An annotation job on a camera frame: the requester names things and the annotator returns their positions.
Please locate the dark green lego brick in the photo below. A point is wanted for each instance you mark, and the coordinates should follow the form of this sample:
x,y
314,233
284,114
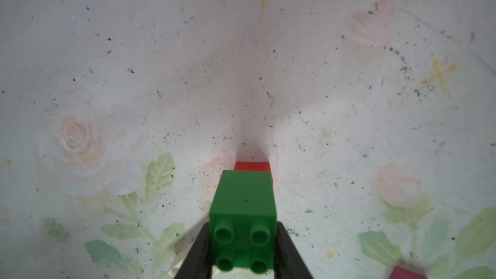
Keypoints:
x,y
243,221

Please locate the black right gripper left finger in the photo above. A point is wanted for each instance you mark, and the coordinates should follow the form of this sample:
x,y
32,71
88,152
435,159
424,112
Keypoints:
x,y
198,263

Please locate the red lego brick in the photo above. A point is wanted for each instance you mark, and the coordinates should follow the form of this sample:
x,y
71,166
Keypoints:
x,y
252,166

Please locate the magenta lego brick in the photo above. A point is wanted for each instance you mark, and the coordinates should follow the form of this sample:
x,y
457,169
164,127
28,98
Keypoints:
x,y
401,273

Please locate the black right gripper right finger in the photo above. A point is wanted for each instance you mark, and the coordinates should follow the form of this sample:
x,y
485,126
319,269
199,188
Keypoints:
x,y
288,261

